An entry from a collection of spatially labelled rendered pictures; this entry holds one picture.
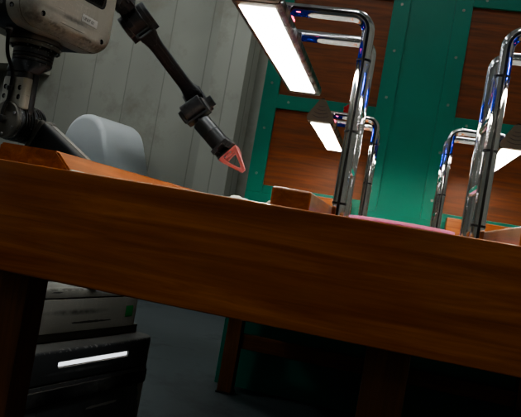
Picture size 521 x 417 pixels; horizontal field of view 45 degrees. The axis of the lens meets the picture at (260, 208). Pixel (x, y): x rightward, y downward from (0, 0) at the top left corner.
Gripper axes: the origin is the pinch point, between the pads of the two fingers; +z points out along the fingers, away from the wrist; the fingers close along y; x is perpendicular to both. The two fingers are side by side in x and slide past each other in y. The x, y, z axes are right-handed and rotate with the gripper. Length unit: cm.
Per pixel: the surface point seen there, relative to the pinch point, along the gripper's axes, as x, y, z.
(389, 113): -55, 82, 3
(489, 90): -51, -55, 36
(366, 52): -37, -71, 18
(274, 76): -30, 81, -43
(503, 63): -52, -70, 36
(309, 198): -13, -98, 35
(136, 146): 77, 289, -150
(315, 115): -27.0, 4.1, 1.7
